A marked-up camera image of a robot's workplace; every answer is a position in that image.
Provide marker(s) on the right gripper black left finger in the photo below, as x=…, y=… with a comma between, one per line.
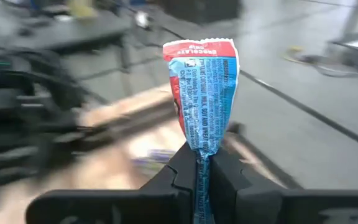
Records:
x=154, y=205

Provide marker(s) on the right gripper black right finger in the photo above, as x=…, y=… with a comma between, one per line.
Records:
x=259, y=208

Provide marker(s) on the blue chocolate chip granola bar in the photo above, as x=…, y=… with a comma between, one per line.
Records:
x=204, y=93

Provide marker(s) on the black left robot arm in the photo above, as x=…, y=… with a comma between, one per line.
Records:
x=26, y=102

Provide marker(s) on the blue white granola bar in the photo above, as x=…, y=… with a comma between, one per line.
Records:
x=154, y=156

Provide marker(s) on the dark grey desk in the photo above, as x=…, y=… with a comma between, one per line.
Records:
x=73, y=31

